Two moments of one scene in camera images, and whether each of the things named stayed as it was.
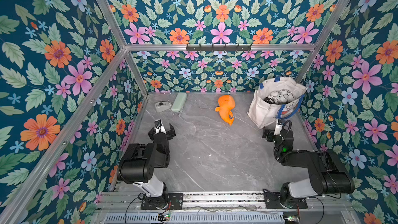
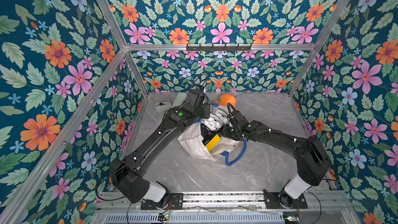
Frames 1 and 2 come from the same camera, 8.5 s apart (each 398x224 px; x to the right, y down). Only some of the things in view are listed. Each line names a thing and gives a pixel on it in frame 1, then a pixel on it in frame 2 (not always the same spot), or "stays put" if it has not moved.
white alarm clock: (281, 97) -> (218, 118)
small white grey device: (162, 105) stays put
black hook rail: (218, 48) stays put
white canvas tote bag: (279, 97) -> (230, 150)
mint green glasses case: (179, 102) stays put
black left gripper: (168, 136) -> (205, 107)
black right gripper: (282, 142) -> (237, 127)
